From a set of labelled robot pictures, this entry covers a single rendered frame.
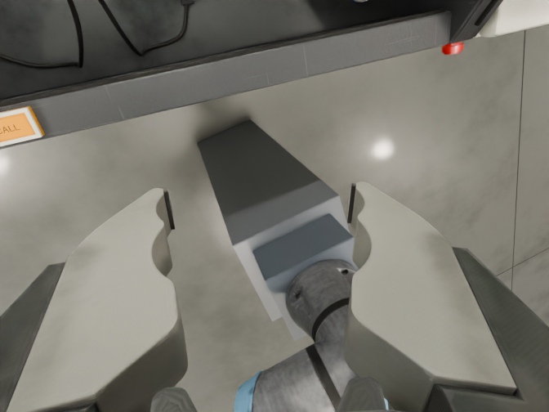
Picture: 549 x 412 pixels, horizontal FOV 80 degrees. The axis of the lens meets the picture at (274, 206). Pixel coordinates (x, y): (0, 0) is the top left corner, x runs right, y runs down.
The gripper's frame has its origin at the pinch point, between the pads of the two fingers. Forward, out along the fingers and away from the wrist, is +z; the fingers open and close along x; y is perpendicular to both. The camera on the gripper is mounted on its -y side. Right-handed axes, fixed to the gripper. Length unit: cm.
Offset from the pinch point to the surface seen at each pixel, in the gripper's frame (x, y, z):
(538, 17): 37, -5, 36
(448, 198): 107, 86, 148
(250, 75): -0.7, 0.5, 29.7
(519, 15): 33.5, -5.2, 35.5
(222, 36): -4.6, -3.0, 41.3
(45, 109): -21.8, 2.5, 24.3
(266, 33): 1.7, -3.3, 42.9
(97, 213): -66, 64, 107
